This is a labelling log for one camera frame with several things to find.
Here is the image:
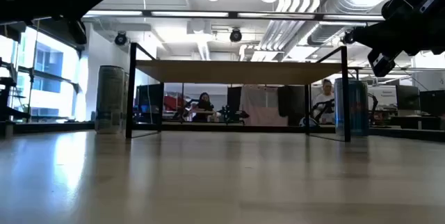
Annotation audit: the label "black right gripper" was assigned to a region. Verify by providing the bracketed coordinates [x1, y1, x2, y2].
[353, 0, 445, 57]

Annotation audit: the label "white can with black top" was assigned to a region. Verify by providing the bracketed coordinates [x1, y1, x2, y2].
[95, 65, 126, 135]

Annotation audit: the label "black ceiling spotlight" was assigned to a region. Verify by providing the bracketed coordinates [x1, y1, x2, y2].
[341, 28, 356, 46]
[113, 31, 129, 47]
[229, 28, 243, 43]

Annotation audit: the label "white sign board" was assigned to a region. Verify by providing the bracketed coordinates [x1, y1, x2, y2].
[367, 85, 397, 107]

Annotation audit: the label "blue silver energy drink can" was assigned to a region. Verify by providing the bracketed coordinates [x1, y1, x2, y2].
[334, 77, 370, 138]

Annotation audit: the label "overhead light bar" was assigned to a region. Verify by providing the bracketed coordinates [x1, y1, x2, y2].
[83, 9, 385, 22]

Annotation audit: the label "person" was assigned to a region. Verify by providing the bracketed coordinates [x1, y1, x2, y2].
[190, 91, 218, 123]
[311, 78, 337, 125]

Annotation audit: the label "white ceiling pipes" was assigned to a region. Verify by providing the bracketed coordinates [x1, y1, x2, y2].
[259, 0, 323, 53]

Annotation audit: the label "black equipment stand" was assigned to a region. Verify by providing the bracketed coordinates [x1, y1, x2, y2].
[0, 58, 31, 138]

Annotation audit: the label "white round object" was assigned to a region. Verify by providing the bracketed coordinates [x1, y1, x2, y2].
[299, 116, 319, 127]

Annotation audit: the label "black panel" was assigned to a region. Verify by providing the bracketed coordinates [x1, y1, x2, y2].
[227, 86, 243, 113]
[277, 85, 307, 118]

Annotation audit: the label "pale pink cloth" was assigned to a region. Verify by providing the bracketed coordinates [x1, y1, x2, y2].
[241, 84, 289, 127]

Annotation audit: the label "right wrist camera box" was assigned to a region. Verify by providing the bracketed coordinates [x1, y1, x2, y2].
[367, 48, 398, 78]

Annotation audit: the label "wooden shelf with black frame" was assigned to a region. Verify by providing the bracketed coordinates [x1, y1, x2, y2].
[125, 42, 351, 143]

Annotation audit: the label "black metal table frame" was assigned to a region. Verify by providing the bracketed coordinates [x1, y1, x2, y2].
[13, 121, 445, 143]

